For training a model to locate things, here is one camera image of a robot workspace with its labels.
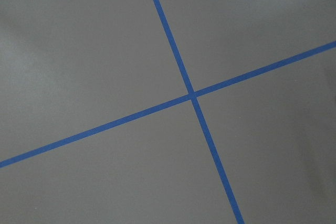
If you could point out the blue tape line crosswise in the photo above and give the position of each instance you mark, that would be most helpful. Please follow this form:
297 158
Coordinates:
167 104

